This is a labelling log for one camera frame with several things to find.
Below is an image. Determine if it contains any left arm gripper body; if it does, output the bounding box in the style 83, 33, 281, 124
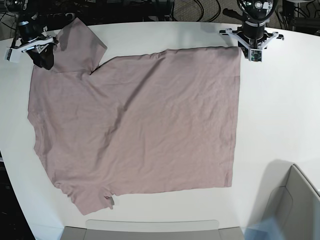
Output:
237, 32, 267, 49

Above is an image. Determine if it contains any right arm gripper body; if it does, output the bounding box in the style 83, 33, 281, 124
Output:
26, 43, 54, 70

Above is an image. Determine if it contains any mauve T-shirt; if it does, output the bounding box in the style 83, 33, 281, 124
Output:
27, 19, 242, 215

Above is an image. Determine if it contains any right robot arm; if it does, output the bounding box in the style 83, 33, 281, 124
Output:
3, 0, 58, 70

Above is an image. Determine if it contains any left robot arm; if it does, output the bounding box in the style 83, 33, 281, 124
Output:
219, 0, 278, 50

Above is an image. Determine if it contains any grey bin at right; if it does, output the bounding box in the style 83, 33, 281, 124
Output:
261, 164, 320, 240

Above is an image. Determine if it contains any grey tray at bottom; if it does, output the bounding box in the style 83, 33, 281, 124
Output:
61, 219, 245, 240

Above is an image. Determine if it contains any blue translucent object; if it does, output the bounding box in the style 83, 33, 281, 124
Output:
243, 217, 286, 240

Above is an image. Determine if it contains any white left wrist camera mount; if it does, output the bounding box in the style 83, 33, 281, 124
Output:
219, 27, 284, 62

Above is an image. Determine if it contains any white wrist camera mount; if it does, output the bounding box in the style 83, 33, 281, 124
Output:
219, 27, 284, 62
4, 35, 57, 63

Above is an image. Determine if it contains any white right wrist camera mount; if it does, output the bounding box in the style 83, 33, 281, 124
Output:
4, 35, 57, 63

